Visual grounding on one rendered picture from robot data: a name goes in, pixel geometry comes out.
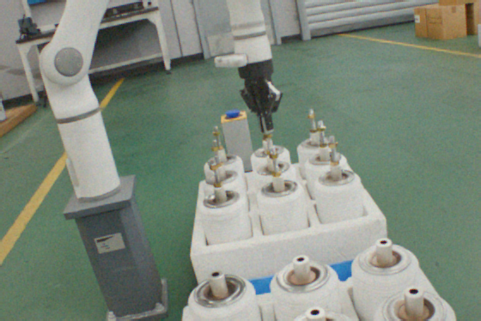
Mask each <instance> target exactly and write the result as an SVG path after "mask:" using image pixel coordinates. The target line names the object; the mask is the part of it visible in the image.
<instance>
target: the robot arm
mask: <svg viewBox="0 0 481 321"><path fill-rule="evenodd" d="M226 1H227V5H228V10H229V13H230V22H231V27H232V33H233V36H234V51H235V54H234V55H230V56H223V57H217V58H216V59H215V64H216V67H237V70H238V74H239V78H240V79H244V88H242V89H240V90H239V93H240V96H241V97H242V99H243V100H244V102H245V103H246V105H247V107H248V109H249V111H250V112H255V114H256V115H257V116H258V119H259V128H260V131H261V132H263V133H267V134H268V133H270V132H273V131H274V125H273V121H272V116H271V115H272V113H274V112H277V110H278V107H279V105H280V100H281V99H282V96H283V92H282V91H281V90H279V91H277V90H276V89H275V88H274V84H273V81H272V79H271V74H272V73H273V72H274V67H273V62H272V56H271V48H270V43H269V40H268V37H267V34H266V28H265V19H264V17H263V13H262V10H261V6H260V0H226ZM109 2H110V0H66V5H65V9H64V13H63V16H62V19H61V21H60V22H59V24H58V28H57V31H56V32H55V34H54V36H53V38H52V41H51V42H50V43H49V44H47V45H46V46H45V47H44V48H43V49H42V52H41V54H40V60H39V66H40V71H41V75H42V78H43V81H44V85H45V87H46V93H47V96H48V98H49V101H50V105H51V107H52V110H53V114H54V115H55V118H56V120H57V123H58V129H59V131H60V134H61V137H62V142H63V144H64V148H65V151H66V154H67V160H66V164H67V169H68V171H69V174H70V178H71V180H72V183H73V185H74V188H75V191H76V198H77V201H78V202H79V203H92V202H97V201H100V200H103V199H106V198H108V197H110V196H114V195H116V194H117V193H118V192H119V191H120V189H121V184H120V182H119V176H118V174H117V171H116V167H115V165H114V159H113V154H112V151H111V149H110V145H109V142H108V140H107V134H106V130H105V126H104V124H103V121H102V117H101V115H100V108H99V104H98V101H97V99H96V96H95V95H94V93H93V91H92V89H91V88H92V87H91V85H90V82H89V79H88V70H89V67H90V64H91V58H92V54H93V49H94V43H95V38H96V35H97V33H98V31H99V26H100V22H101V19H102V17H103V15H104V14H105V11H106V9H107V6H108V4H109Z"/></svg>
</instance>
